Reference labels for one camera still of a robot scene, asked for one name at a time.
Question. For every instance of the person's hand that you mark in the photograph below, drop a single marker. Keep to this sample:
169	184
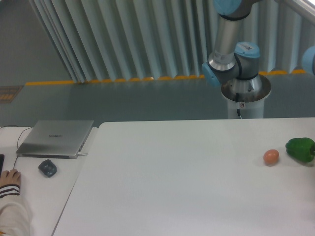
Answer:
12	177

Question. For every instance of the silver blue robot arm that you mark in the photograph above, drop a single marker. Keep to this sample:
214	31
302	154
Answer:
229	39

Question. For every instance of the cream sleeved forearm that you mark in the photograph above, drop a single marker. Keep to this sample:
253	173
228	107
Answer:
14	215

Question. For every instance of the green bell pepper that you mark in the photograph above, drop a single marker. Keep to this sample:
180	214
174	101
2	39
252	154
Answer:
301	149

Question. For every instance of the black phone at edge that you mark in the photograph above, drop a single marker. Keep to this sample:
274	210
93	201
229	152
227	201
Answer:
2	157

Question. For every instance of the white side desk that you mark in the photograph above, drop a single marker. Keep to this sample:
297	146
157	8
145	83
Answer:
46	197

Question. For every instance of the silver closed laptop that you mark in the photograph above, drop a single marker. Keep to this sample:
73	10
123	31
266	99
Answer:
56	139

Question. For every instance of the folding partition screen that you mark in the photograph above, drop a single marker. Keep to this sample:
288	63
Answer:
127	39

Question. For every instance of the brown egg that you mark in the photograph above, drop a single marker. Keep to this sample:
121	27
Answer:
271	157

